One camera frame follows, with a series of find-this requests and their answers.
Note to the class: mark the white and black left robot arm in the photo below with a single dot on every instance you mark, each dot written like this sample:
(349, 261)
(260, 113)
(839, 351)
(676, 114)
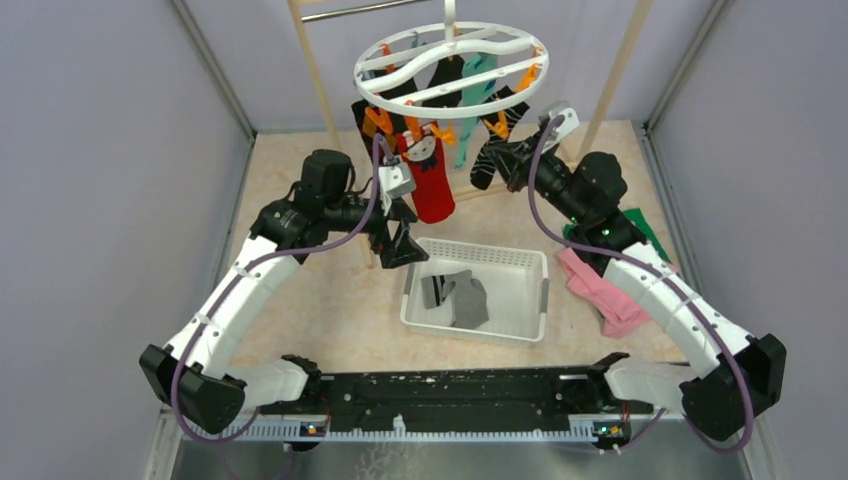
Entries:
(265, 265)

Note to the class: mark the aluminium rail frame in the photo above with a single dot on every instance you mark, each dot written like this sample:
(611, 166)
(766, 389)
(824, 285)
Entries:
(580, 408)

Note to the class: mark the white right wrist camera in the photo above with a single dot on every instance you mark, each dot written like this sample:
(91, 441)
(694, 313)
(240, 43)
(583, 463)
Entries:
(561, 119)

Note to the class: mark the red sock with cat face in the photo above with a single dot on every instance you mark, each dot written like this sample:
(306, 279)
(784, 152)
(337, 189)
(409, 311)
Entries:
(432, 198)

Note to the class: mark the white perforated plastic basket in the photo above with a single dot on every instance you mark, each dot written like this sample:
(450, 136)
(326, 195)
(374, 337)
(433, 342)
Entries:
(516, 281)

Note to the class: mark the pink cloth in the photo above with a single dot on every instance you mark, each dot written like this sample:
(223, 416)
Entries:
(621, 313)

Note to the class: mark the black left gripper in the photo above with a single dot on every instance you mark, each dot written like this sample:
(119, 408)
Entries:
(402, 248)

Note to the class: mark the teal patterned sock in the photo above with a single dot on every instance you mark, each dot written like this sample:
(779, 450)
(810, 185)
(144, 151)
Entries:
(473, 95)

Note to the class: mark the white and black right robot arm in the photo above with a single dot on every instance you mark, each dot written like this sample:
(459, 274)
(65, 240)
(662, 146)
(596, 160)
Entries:
(649, 278)

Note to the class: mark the black argyle sock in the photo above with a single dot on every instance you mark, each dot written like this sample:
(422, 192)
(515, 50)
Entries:
(367, 128)

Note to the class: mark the white round sock hanger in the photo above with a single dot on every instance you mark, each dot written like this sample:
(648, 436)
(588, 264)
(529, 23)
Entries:
(522, 65)

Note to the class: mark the grey sock with black stripes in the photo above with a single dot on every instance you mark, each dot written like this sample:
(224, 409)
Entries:
(464, 292)

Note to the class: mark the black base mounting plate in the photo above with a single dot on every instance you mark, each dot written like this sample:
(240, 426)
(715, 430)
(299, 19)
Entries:
(482, 400)

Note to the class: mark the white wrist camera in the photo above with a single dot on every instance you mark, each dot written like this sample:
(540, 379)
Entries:
(396, 180)
(561, 119)

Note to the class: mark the green cloth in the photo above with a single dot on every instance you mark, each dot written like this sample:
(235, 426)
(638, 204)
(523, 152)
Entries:
(639, 225)

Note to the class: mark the white slotted cable duct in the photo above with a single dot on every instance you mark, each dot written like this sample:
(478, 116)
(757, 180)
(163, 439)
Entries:
(293, 431)

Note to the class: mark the black white striped sock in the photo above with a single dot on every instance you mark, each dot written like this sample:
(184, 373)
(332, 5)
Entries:
(499, 126)

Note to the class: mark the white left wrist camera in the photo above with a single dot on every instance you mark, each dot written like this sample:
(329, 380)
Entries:
(396, 180)

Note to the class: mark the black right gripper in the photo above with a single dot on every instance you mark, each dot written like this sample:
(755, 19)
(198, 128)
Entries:
(519, 155)

